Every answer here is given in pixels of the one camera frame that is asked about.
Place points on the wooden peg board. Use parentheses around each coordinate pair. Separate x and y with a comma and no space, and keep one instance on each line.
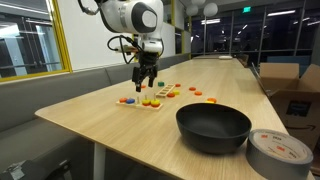
(140,106)

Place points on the white table leg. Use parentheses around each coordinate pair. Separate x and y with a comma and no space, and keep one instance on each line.
(99,161)

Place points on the white franka robot arm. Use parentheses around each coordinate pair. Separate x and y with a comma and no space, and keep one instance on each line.
(133,16)

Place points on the yellow wooden disc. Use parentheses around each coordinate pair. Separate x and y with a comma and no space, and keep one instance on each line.
(208,101)
(176,92)
(146,100)
(155,101)

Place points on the white globe lamp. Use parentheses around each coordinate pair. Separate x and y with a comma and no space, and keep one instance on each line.
(192,10)
(210,9)

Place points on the wooden ladder piece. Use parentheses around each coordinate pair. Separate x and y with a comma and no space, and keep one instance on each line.
(165,90)

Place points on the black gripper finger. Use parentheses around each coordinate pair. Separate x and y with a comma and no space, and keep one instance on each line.
(137,80)
(152,76)

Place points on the green exit sign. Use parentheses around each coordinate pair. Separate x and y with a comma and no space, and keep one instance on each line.
(246,9)

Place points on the black bowl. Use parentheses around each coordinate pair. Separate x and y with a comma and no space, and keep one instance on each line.
(213,128)

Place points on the green wooden disc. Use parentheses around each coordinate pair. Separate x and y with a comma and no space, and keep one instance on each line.
(161,83)

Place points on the yellow framed window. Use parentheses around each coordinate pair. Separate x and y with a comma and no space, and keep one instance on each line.
(33,40)

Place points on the grey upholstered bench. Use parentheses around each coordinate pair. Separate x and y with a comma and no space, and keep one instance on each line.
(40,100)

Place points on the red wooden disc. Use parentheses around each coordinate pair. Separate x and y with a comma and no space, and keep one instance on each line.
(146,104)

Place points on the brown cardboard box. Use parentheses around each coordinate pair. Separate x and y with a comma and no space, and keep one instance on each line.
(295,100)

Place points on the dark wooden chair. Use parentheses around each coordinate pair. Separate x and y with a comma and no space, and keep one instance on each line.
(244,60)

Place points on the white plate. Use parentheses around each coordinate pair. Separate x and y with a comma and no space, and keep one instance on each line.
(225,57)

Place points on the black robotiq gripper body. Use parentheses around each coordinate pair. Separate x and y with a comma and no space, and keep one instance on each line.
(148,61)

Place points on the blue wooden disc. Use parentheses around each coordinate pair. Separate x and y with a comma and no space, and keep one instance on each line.
(130,100)

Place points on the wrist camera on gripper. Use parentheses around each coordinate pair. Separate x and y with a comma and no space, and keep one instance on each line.
(126,49)

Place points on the black clamp mount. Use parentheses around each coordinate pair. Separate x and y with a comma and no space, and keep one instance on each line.
(30,170)

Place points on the orange wooden disc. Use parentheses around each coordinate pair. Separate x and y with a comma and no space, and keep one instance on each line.
(170,95)
(178,85)
(192,88)
(123,99)
(212,99)
(198,93)
(155,105)
(143,86)

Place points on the grey duct tape roll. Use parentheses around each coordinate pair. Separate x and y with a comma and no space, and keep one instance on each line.
(278,156)

